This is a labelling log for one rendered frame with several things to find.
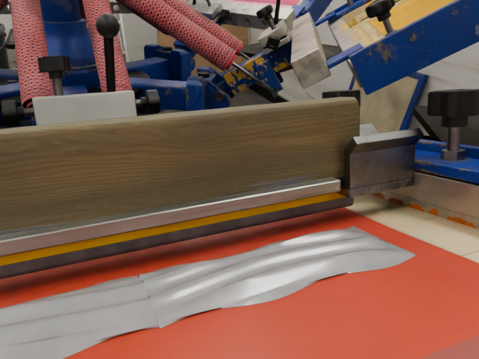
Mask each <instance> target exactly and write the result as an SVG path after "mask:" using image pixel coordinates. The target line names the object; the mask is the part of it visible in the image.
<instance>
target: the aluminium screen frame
mask: <svg viewBox="0 0 479 359"><path fill-rule="evenodd" d="M372 195H374V196H377V197H380V198H383V199H387V200H389V201H392V202H396V203H399V204H402V205H405V206H407V207H411V208H414V209H417V210H420V211H422V212H427V213H429V214H433V215H436V216H438V217H442V218H444V219H448V220H451V221H453V222H457V223H460V224H464V225H466V226H469V227H472V228H475V229H479V184H476V183H472V182H466V181H463V180H459V179H453V178H449V177H444V176H440V175H434V174H431V173H427V172H421V171H417V170H415V176H414V185H412V186H408V187H402V188H398V189H391V190H387V191H383V192H377V193H373V194H372Z"/></svg>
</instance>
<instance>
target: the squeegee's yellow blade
mask: <svg viewBox="0 0 479 359"><path fill-rule="evenodd" d="M342 197H346V196H344V195H341V194H338V193H337V192H335V193H331V194H323V195H319V196H315V197H309V198H304V199H298V200H294V201H290V202H282V203H279V204H272V205H267V206H263V207H257V208H253V209H246V210H242V211H238V212H230V213H226V214H220V215H216V216H211V217H205V218H201V219H193V220H190V221H186V222H179V223H174V224H168V225H164V226H160V227H153V228H149V229H142V230H138V231H131V232H127V233H123V234H116V235H112V236H105V237H101V238H97V239H90V240H86V241H79V242H75V243H71V244H64V245H60V246H53V247H49V248H45V249H38V250H34V251H27V252H23V253H19V254H12V255H8V256H1V257H0V266H2V265H6V264H12V263H17V262H21V261H28V260H32V259H38V258H42V257H46V256H53V255H57V254H63V253H67V252H71V251H78V250H81V249H88V248H92V247H96V246H102V245H106V244H113V243H117V242H121V241H127V240H131V239H138V238H142V237H146V236H152V235H156V234H163V233H167V232H171V231H177V230H181V229H188V228H192V227H199V226H203V225H207V224H214V223H218V222H224V221H228V220H232V219H239V218H243V217H249V216H253V215H257V214H264V213H267V212H274V211H278V210H282V209H288V208H292V207H299V206H303V205H307V204H313V203H317V202H324V201H328V200H332V199H338V198H342Z"/></svg>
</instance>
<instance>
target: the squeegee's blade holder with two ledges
mask: <svg viewBox="0 0 479 359"><path fill-rule="evenodd" d="M340 191H341V180H340V179H337V178H334V177H327V178H323V179H316V180H311V181H306V182H299V183H294V184H287V185H282V186H278V187H270V188H266V189H258V190H254V191H250V192H242V193H238V194H230V195H226V196H221V197H213V198H209V199H201V200H197V201H193V202H186V203H181V204H174V205H169V206H164V207H157V208H152V209H145V210H140V211H136V212H128V213H124V214H117V215H112V216H107V217H100V218H95V219H88V220H83V221H79V222H71V223H67V224H59V225H55V226H51V227H43V228H39V229H31V230H26V231H19V232H14V233H10V234H2V235H0V257H1V256H8V255H12V254H19V253H23V252H27V251H34V250H38V249H45V248H49V247H53V246H60V245H64V244H71V243H75V242H79V241H86V240H90V239H97V238H101V237H105V236H112V235H116V234H123V233H127V232H131V231H138V230H142V229H149V228H153V227H160V226H164V225H168V224H174V223H179V222H186V221H190V220H193V219H201V218H205V217H211V216H216V215H220V214H226V213H230V212H238V211H242V210H246V209H253V208H257V207H263V206H267V205H272V204H279V203H282V202H290V201H294V200H298V199H304V198H309V197H315V196H319V195H323V194H331V193H335V192H340Z"/></svg>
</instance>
